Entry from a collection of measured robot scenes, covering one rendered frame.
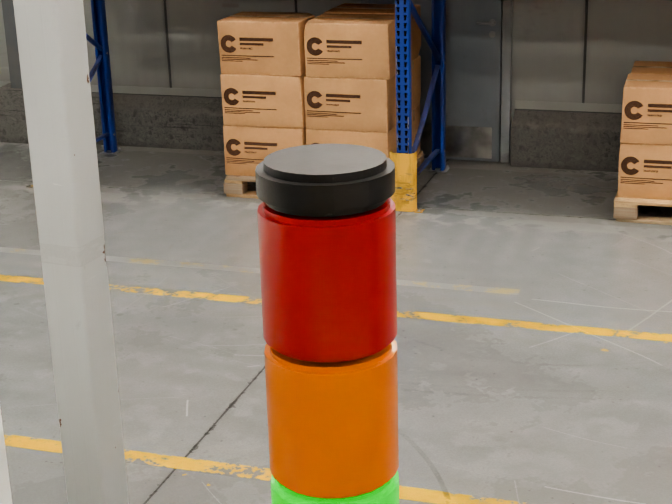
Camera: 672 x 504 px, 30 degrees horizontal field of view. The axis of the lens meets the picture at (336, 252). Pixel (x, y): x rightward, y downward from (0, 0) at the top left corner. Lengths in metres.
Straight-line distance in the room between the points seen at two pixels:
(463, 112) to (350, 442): 9.07
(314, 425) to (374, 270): 0.06
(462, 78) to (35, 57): 6.67
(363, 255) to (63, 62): 2.59
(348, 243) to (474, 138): 9.11
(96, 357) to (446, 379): 2.89
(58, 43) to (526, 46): 6.68
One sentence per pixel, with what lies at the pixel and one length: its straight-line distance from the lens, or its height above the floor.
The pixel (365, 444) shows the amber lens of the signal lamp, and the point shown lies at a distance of 0.46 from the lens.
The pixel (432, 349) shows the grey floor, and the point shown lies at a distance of 6.19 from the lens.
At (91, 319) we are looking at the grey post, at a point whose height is 1.30.
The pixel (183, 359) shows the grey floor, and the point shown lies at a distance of 6.18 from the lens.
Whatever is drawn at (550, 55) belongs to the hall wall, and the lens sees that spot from 9.38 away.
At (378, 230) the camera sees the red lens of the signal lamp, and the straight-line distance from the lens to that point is 0.44.
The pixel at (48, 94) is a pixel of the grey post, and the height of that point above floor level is 1.87.
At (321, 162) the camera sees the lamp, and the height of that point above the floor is 2.34.
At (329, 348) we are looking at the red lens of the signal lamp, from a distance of 0.44.
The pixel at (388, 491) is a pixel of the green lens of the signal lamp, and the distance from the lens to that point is 0.49.
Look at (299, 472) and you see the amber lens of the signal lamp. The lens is 0.47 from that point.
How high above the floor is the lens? 2.45
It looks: 19 degrees down
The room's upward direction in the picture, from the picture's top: 2 degrees counter-clockwise
